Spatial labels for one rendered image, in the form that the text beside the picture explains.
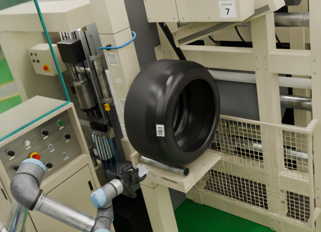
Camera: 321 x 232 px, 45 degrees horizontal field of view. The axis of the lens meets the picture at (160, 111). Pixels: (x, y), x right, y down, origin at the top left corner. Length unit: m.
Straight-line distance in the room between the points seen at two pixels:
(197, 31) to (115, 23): 0.47
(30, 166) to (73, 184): 0.76
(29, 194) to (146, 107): 0.67
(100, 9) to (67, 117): 0.72
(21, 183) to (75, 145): 0.85
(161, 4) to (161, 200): 1.27
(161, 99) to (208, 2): 0.53
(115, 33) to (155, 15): 0.26
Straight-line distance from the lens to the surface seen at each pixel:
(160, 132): 1.89
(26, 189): 1.74
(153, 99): 1.90
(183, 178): 2.16
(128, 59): 2.19
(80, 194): 2.61
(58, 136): 2.45
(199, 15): 2.04
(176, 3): 2.11
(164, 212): 2.71
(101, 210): 1.88
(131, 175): 1.91
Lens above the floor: 2.13
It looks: 25 degrees down
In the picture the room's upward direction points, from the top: 13 degrees counter-clockwise
